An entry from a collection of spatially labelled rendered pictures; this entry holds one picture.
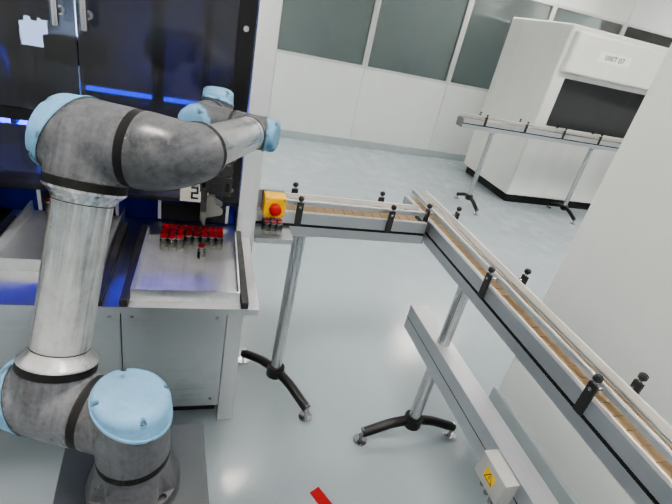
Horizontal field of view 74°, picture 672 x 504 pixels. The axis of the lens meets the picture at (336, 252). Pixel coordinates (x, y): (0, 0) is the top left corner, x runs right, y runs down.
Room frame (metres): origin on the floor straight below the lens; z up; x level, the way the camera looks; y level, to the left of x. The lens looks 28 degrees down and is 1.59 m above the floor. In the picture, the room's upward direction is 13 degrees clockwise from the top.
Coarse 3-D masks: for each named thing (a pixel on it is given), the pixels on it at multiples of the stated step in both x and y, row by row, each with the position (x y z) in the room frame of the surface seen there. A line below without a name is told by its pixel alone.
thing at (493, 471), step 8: (488, 456) 0.94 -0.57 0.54; (496, 456) 0.95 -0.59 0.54; (480, 464) 0.95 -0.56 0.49; (488, 464) 0.93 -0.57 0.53; (496, 464) 0.92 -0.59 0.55; (504, 464) 0.92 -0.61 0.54; (480, 472) 0.94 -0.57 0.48; (488, 472) 0.91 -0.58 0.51; (496, 472) 0.89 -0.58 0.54; (504, 472) 0.90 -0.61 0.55; (488, 480) 0.90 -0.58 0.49; (496, 480) 0.88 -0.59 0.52; (504, 480) 0.87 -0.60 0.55; (512, 480) 0.88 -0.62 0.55; (488, 488) 0.89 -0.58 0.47; (496, 488) 0.87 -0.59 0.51; (504, 488) 0.85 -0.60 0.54; (512, 488) 0.86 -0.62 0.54; (496, 496) 0.86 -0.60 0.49; (504, 496) 0.85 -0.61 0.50; (512, 496) 0.86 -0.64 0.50
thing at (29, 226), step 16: (32, 208) 1.17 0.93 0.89; (16, 224) 1.05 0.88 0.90; (32, 224) 1.10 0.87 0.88; (112, 224) 1.20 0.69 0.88; (0, 240) 0.95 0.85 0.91; (16, 240) 1.00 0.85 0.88; (32, 240) 1.02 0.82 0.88; (112, 240) 1.06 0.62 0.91; (0, 256) 0.92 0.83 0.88; (16, 256) 0.93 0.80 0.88; (32, 256) 0.95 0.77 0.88
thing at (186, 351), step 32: (0, 320) 1.07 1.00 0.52; (96, 320) 1.16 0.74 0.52; (128, 320) 1.19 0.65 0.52; (160, 320) 1.23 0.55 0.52; (192, 320) 1.26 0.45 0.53; (224, 320) 1.30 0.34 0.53; (0, 352) 1.06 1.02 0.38; (128, 352) 1.19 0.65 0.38; (160, 352) 1.23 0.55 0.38; (192, 352) 1.27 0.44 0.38; (192, 384) 1.27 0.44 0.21
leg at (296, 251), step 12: (300, 240) 1.53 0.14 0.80; (300, 252) 1.53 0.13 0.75; (288, 264) 1.54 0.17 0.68; (300, 264) 1.55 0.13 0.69; (288, 276) 1.53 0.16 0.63; (288, 288) 1.52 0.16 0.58; (288, 300) 1.52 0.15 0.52; (288, 312) 1.53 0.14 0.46; (288, 324) 1.54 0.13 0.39; (276, 336) 1.53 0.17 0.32; (276, 348) 1.53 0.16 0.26; (276, 360) 1.52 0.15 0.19
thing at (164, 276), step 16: (144, 240) 1.09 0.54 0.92; (224, 240) 1.25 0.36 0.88; (144, 256) 1.06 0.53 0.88; (160, 256) 1.08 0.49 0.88; (176, 256) 1.10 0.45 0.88; (192, 256) 1.12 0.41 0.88; (208, 256) 1.14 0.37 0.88; (224, 256) 1.16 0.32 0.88; (144, 272) 0.99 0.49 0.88; (160, 272) 1.00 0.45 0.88; (176, 272) 1.02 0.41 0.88; (192, 272) 1.04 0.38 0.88; (208, 272) 1.05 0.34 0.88; (224, 272) 1.07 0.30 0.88; (144, 288) 0.88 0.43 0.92; (160, 288) 0.93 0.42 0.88; (176, 288) 0.95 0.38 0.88; (192, 288) 0.96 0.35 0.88; (208, 288) 0.98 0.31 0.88; (224, 288) 1.00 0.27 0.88
